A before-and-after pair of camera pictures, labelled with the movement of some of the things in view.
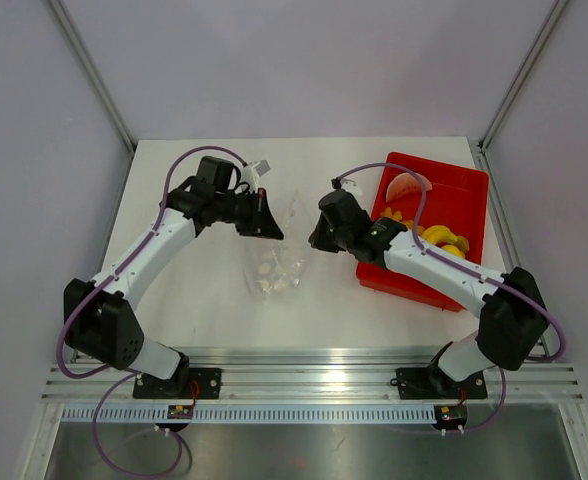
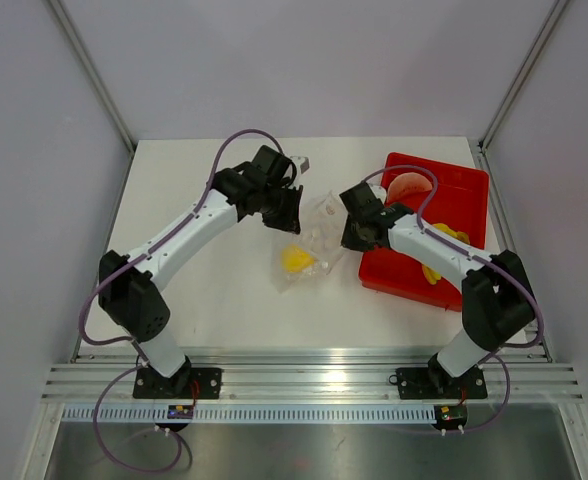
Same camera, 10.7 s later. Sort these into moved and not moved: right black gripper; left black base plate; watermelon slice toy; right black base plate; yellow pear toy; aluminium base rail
Moved: right black gripper; yellow pear toy
Not moved: right black base plate; left black base plate; aluminium base rail; watermelon slice toy
